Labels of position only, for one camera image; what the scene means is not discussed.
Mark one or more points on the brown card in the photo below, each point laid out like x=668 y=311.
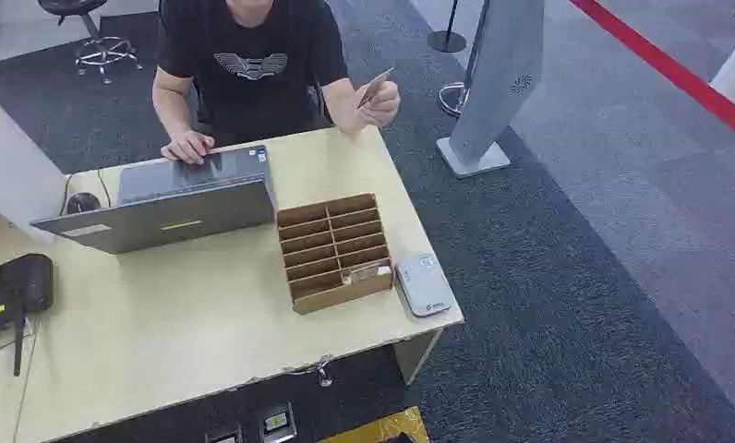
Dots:
x=372 y=89

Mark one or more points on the card with pale print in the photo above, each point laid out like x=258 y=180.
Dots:
x=367 y=273

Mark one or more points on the wooden card box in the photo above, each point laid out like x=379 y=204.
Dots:
x=343 y=296

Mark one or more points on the grey card reader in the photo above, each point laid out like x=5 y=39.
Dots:
x=424 y=286

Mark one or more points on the person's left hand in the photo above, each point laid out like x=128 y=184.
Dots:
x=384 y=105

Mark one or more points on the person's hand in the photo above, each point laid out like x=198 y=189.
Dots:
x=187 y=147
x=384 y=105

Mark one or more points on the chrome stanchion base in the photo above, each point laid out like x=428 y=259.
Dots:
x=453 y=98

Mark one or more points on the metal desk key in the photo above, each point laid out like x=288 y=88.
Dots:
x=325 y=373

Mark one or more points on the person's right hand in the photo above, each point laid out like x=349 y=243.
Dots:
x=187 y=147

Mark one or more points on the person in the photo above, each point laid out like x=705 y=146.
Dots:
x=251 y=61

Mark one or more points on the grey kiosk stand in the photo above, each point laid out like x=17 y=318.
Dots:
x=502 y=67

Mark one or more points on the yellow foil sheet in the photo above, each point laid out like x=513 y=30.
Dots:
x=373 y=429

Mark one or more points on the grey laptop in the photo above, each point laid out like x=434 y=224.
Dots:
x=159 y=214

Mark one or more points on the large steel floor socket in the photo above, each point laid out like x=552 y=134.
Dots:
x=277 y=423

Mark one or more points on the small steel floor socket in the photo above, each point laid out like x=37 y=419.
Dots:
x=224 y=436

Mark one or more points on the black computer mouse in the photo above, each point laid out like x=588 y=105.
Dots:
x=83 y=203

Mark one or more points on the black stool chrome base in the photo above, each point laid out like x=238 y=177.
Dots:
x=92 y=27

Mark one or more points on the red floor tape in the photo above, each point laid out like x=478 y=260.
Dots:
x=667 y=64

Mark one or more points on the black router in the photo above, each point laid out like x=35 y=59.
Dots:
x=19 y=284

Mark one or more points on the white cabinet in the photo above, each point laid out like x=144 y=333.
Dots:
x=13 y=165

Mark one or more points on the black router antenna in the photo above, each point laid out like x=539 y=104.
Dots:
x=18 y=348

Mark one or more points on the black stanchion post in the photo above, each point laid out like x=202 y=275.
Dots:
x=447 y=41

